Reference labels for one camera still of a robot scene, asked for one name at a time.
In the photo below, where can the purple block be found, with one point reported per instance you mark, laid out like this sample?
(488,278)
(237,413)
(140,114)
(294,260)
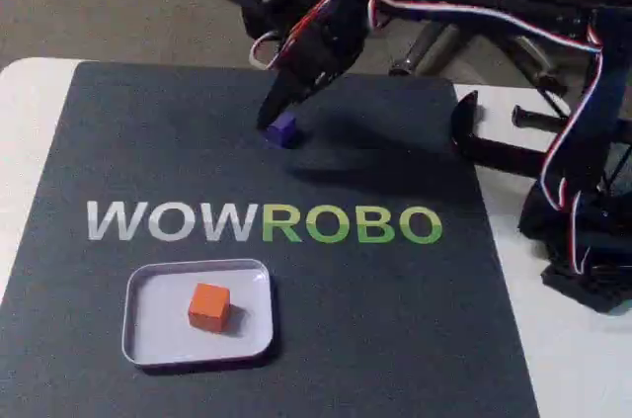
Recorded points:
(282,131)

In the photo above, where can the white metal tray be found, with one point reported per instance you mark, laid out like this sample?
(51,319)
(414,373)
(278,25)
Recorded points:
(148,329)

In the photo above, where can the chrome office chair base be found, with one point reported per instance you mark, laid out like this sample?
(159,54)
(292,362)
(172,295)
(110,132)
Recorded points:
(434,50)

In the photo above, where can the black mat WOWROBO print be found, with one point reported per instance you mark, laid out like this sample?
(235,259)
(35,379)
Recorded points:
(148,141)

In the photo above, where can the black table clamp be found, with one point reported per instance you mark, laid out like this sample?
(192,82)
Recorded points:
(464,121)

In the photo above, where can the orange block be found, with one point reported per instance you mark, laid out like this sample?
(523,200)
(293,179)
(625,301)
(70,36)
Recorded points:
(210,307)

